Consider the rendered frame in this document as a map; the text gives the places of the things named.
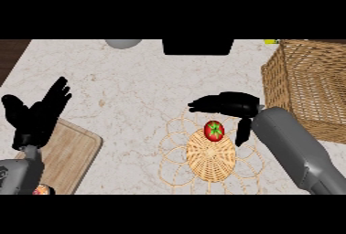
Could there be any grey round object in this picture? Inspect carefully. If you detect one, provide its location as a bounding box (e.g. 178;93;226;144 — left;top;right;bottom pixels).
104;39;142;50

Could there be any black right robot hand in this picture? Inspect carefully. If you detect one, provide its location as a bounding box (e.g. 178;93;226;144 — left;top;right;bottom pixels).
186;91;265;148

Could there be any pale wooden cutting board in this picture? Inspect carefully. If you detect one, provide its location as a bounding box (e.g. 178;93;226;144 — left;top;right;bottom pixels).
13;117;104;196

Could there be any round woven wicker placemat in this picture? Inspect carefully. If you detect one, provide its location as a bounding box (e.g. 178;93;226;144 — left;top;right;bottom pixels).
157;113;266;196

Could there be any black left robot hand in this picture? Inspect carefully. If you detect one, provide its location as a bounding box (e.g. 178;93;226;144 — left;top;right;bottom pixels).
0;76;73;152

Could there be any black appliance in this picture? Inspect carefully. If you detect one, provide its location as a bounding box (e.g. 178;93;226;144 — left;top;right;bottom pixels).
161;39;235;56

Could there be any red tomato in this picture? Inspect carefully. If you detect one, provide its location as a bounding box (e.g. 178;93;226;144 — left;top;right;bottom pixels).
203;120;226;143

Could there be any small orange pink object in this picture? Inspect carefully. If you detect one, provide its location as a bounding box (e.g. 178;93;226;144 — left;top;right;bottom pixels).
31;184;56;196

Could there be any brown wicker basket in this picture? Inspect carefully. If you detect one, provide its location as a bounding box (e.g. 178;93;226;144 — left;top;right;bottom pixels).
259;39;346;145

